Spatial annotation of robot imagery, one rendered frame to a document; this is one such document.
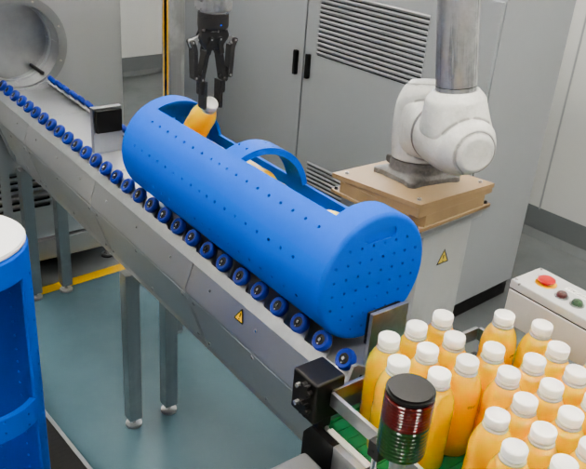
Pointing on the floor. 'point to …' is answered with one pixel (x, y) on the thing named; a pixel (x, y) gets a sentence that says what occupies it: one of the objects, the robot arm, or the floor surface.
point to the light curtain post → (173, 53)
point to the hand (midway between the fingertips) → (210, 94)
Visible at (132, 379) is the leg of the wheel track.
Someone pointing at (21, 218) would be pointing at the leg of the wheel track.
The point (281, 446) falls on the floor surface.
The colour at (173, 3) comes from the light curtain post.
